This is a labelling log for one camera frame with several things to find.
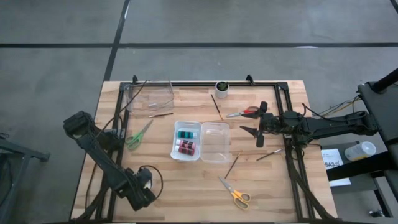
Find red handled scissors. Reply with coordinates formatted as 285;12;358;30
226;106;261;120

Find black cart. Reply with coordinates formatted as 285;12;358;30
323;68;398;218

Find long dark gold-ferrule paintbrush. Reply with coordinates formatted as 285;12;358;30
211;94;224;121

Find black aluminium table frame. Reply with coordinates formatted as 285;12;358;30
70;81;341;223

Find translucent plastic bin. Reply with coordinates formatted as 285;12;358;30
200;121;231;164

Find clear acrylic holder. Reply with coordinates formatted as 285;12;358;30
123;80;175;113

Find white plastic bin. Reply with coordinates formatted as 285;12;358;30
170;120;202;162

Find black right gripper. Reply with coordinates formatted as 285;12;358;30
239;101;282;147

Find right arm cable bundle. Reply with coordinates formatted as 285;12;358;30
303;95;363;125

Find green handled scissors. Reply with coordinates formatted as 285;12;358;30
124;119;154;151

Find white paper sheet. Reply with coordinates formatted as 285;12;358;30
321;148;352;187

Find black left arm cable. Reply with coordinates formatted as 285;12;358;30
90;80;150;141

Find grey metal stand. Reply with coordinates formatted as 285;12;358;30
0;135;50;224

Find pink paint bottle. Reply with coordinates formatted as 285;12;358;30
175;139;197;149

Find small white plant pot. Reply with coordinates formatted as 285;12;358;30
215;80;230;100

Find clear plastic jar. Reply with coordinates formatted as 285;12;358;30
344;141;377;162

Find teal paint bottle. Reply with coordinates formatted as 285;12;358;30
177;130;198;139

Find yellow handled scissors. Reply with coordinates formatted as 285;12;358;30
217;176;251;210

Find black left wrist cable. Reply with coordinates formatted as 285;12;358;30
139;164;164;200

